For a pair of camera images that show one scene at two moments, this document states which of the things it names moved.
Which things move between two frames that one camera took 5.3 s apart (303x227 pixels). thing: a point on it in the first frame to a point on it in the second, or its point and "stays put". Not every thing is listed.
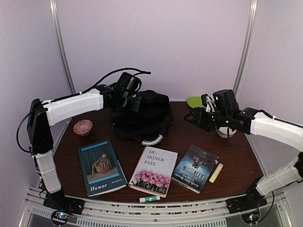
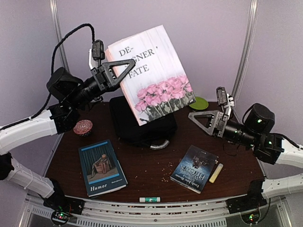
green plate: x=195 y=101 stays put
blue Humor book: x=101 y=170 stays put
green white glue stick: x=149 y=199 stays put
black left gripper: x=136 y=107 to x=103 y=75
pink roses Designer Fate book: x=153 y=172 to x=156 y=85
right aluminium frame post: x=238 y=87 stays put
